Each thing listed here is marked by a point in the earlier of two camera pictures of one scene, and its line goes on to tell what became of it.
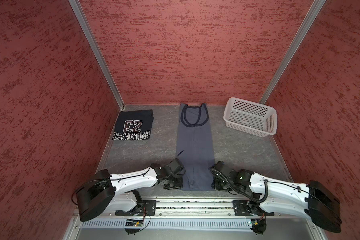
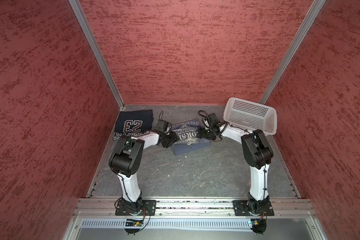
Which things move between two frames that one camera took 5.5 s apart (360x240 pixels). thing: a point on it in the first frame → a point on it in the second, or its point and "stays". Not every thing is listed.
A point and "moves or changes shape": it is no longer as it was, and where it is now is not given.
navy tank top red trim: x=134 y=125 stays
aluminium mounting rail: x=189 y=207 stays
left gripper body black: x=175 y=182 → x=169 y=139
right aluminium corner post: x=314 y=12 stays
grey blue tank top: x=194 y=146 moves or changes shape
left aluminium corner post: x=78 y=9 stays
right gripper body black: x=220 y=184 → x=207 y=133
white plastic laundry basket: x=251 y=117 stays
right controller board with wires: x=259 y=225 stays
